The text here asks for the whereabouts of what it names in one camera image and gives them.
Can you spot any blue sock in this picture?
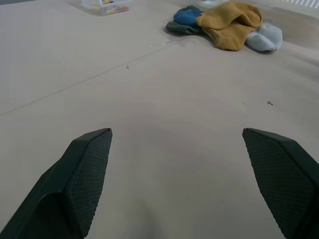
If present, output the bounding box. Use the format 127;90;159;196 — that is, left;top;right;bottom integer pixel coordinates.
173;8;204;28

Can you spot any clear plastic container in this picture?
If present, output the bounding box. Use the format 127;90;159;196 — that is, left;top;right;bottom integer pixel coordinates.
67;0;130;16

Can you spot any dark green sock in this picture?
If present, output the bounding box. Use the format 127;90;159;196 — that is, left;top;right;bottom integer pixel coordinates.
165;21;207;36

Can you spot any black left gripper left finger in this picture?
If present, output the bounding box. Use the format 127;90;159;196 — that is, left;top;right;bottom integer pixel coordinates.
0;127;113;239

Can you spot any mustard yellow sock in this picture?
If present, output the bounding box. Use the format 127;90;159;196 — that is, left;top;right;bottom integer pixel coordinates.
195;0;263;52

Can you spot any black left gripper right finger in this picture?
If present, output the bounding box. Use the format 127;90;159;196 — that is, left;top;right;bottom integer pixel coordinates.
242;127;319;239

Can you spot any light grey sock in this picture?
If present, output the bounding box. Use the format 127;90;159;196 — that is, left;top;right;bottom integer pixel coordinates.
244;21;283;52

